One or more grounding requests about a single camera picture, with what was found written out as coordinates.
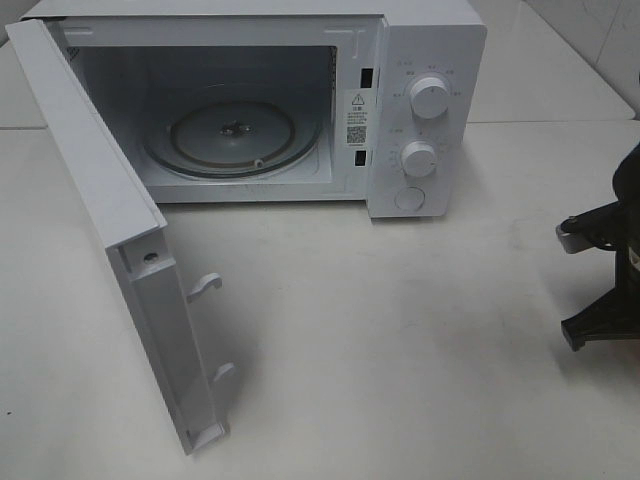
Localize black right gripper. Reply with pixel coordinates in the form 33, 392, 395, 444
561, 274, 639, 351

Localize round white door button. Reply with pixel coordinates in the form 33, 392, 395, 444
394, 187, 426, 212

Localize white microwave door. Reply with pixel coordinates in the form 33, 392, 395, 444
6, 19, 235, 454

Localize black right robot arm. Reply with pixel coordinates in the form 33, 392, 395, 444
556, 148, 639, 351

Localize lower white timer knob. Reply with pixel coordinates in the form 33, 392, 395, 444
400, 141, 438, 178

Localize upper white power knob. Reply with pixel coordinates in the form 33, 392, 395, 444
408, 73, 451, 120

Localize white microwave oven body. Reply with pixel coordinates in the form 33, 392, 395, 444
16, 1, 487, 218

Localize white warning label sticker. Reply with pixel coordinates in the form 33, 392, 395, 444
343, 89, 374, 147

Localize glass microwave turntable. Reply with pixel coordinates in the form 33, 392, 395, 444
144, 100, 322, 179

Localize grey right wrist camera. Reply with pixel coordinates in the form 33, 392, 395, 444
556, 202, 620, 254

